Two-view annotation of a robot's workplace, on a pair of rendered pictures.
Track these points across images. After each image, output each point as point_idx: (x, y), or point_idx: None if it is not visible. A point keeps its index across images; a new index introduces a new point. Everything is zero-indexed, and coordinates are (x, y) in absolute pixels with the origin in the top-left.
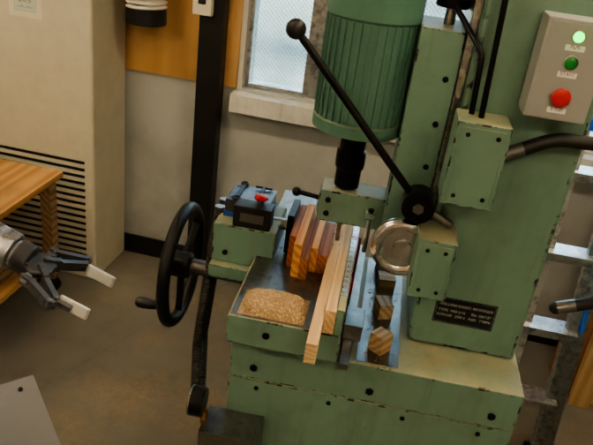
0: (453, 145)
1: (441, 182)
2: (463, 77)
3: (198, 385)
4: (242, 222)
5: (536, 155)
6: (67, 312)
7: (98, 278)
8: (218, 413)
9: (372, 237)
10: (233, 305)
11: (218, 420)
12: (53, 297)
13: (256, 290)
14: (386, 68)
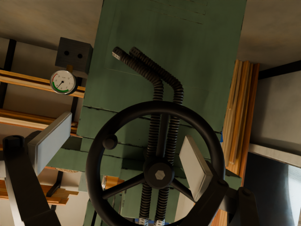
0: (83, 223)
1: (93, 207)
2: None
3: (69, 93)
4: (119, 209)
5: None
6: (33, 132)
7: (191, 158)
8: (79, 72)
9: (102, 186)
10: (57, 167)
11: (73, 71)
12: (4, 179)
13: (70, 172)
14: None
